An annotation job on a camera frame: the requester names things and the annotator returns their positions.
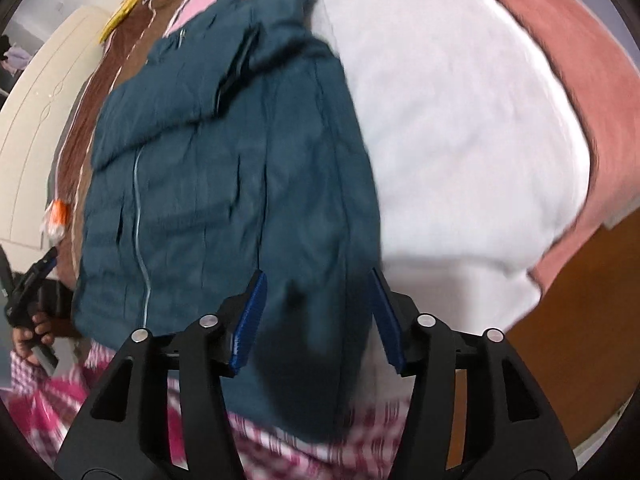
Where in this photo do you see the orange white tissue pack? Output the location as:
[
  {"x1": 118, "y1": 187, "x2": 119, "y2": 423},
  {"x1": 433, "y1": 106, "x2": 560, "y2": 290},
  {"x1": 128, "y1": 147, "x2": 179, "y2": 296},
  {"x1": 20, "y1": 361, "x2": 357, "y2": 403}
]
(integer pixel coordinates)
[{"x1": 42, "y1": 200, "x2": 68, "y2": 248}]

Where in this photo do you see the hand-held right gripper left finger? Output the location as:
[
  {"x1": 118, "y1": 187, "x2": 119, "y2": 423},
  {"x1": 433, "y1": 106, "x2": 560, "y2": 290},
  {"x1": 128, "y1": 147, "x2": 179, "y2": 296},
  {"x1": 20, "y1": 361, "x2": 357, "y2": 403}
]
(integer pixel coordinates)
[{"x1": 54, "y1": 270, "x2": 268, "y2": 479}]

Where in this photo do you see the salmon bed sheet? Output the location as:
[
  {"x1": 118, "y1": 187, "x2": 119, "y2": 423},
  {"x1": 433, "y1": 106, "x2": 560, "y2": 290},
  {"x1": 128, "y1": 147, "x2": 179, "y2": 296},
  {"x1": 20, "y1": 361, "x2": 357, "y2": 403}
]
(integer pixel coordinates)
[{"x1": 450, "y1": 0, "x2": 640, "y2": 306}]

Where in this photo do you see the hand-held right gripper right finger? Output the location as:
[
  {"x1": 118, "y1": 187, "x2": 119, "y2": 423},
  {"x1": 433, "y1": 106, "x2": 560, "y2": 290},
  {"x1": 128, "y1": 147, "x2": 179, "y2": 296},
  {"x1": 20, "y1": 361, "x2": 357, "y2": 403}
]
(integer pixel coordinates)
[{"x1": 367, "y1": 267, "x2": 582, "y2": 479}]

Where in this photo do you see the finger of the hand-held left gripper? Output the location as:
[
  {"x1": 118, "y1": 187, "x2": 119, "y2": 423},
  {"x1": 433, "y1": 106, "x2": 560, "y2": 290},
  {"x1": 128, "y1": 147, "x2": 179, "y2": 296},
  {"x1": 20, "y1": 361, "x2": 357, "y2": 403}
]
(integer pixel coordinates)
[{"x1": 36, "y1": 245, "x2": 59, "y2": 274}]

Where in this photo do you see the white bed headboard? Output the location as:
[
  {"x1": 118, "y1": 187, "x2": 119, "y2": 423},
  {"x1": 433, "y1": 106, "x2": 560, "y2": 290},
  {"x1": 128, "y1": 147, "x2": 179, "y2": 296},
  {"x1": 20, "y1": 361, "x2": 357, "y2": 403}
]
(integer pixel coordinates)
[{"x1": 0, "y1": 5, "x2": 108, "y2": 248}]

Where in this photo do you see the teal quilted jacket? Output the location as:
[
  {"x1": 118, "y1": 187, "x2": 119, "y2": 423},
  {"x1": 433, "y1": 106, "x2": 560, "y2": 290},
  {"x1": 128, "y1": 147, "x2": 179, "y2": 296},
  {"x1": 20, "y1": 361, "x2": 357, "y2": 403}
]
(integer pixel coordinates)
[{"x1": 70, "y1": 0, "x2": 401, "y2": 448}]

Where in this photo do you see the striped fleece blanket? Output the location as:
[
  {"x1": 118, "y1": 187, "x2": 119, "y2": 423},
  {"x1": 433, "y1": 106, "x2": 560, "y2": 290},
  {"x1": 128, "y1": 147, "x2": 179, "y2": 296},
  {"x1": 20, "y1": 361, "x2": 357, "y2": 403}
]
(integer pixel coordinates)
[{"x1": 47, "y1": 0, "x2": 596, "y2": 466}]

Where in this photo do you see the pink checked clothing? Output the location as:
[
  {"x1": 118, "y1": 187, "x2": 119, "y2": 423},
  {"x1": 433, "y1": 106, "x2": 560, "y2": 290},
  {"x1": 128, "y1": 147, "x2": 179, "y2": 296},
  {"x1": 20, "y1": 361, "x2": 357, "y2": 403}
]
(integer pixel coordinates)
[{"x1": 0, "y1": 340, "x2": 416, "y2": 480}]

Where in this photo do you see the person's left hand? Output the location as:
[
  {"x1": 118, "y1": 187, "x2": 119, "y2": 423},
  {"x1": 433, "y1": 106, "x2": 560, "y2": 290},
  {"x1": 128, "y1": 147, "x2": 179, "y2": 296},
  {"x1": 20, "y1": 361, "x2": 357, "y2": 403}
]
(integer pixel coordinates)
[{"x1": 12, "y1": 311, "x2": 56, "y2": 367}]

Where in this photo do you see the lilac hanging garment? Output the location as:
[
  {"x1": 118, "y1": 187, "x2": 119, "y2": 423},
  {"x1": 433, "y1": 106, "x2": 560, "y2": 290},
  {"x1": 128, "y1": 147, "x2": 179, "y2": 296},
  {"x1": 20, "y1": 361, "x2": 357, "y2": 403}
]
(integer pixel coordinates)
[{"x1": 0, "y1": 35, "x2": 32, "y2": 77}]

